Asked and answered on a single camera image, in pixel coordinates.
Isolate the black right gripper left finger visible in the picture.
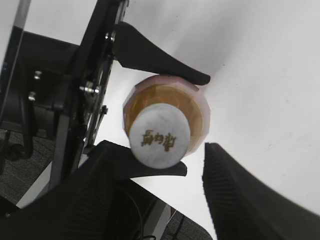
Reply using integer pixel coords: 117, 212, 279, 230
0, 150, 155, 240

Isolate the white bottle cap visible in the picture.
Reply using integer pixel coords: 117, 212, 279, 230
128, 103, 191, 169

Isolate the pink peach tea bottle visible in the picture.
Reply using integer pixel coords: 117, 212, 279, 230
122, 75, 211, 155

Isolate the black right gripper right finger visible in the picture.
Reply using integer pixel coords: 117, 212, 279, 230
202, 143, 320, 240

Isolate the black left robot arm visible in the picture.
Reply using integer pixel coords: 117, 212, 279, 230
0, 0, 211, 189

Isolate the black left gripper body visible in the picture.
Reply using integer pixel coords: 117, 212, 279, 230
48, 0, 129, 190

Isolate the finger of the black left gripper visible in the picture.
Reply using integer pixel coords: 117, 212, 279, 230
96, 140, 187, 180
113, 21, 211, 85

